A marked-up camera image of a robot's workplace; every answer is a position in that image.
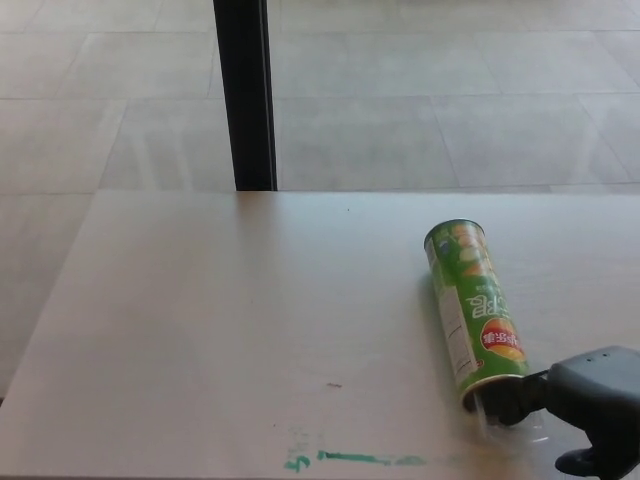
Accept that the green chips can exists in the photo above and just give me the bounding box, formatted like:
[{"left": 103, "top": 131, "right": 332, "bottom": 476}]
[{"left": 423, "top": 218, "right": 530, "bottom": 412}]

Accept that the black vertical post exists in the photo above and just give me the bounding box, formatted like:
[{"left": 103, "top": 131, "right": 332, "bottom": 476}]
[{"left": 212, "top": 0, "right": 279, "bottom": 193}]

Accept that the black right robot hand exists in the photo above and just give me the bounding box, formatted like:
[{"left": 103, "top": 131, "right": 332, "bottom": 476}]
[{"left": 480, "top": 345, "right": 640, "bottom": 477}]

